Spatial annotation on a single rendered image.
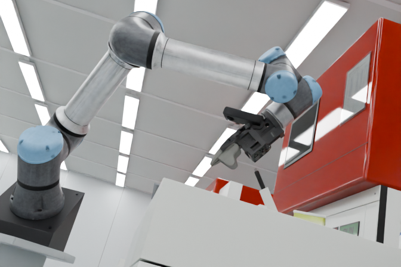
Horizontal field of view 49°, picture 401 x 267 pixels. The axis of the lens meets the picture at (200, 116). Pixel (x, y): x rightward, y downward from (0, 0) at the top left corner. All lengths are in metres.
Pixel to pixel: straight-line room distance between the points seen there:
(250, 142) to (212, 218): 0.42
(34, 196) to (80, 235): 8.00
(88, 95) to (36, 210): 0.35
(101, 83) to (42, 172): 0.29
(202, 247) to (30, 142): 0.64
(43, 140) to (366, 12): 2.34
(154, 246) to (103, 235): 8.51
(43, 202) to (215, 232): 0.65
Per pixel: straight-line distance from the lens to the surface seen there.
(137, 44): 1.06
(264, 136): 1.19
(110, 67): 1.24
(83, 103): 1.30
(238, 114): 1.21
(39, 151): 1.24
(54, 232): 1.30
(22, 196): 1.33
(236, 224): 0.81
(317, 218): 1.07
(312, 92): 1.21
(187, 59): 1.05
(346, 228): 1.48
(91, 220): 9.33
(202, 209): 0.80
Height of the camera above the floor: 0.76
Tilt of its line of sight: 24 degrees up
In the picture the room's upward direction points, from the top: 15 degrees clockwise
